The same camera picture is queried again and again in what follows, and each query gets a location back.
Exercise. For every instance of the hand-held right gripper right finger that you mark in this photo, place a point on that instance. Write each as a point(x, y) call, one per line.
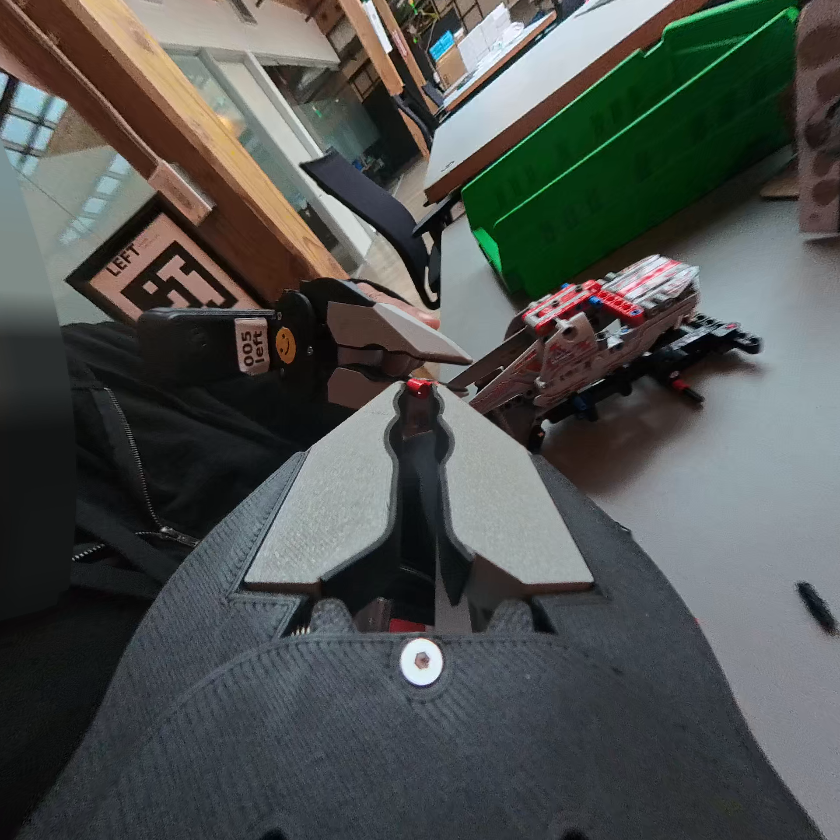
point(518, 518)

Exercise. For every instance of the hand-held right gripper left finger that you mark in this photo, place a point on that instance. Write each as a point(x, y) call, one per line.
point(321, 512)

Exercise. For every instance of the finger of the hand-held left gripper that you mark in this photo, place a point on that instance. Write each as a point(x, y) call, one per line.
point(407, 334)
point(354, 387)

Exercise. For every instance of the small red lego piece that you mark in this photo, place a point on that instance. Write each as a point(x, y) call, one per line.
point(420, 386)

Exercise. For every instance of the red and white lego model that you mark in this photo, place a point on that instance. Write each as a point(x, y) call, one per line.
point(590, 328)

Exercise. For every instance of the black lego pin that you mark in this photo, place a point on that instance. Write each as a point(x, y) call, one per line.
point(817, 607)

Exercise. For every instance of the person's left hand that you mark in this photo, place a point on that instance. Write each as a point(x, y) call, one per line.
point(403, 305)

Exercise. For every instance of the person's black jacket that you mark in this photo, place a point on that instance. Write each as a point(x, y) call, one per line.
point(197, 446)

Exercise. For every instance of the black office chair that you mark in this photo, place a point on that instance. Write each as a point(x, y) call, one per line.
point(380, 210)

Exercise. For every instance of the green plastic bin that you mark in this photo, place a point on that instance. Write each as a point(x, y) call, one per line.
point(590, 197)

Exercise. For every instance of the thick wooden beam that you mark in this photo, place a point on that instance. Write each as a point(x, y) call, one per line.
point(164, 111)

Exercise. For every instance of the grey table with wooden edge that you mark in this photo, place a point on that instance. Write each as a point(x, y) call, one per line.
point(558, 85)

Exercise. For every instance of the stack of white boxes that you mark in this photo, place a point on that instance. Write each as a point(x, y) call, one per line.
point(485, 33)

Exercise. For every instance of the small cardboard piece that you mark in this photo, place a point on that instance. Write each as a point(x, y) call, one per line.
point(781, 187)

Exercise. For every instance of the brown spotted cardboard box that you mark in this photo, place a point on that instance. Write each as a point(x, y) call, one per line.
point(820, 131)

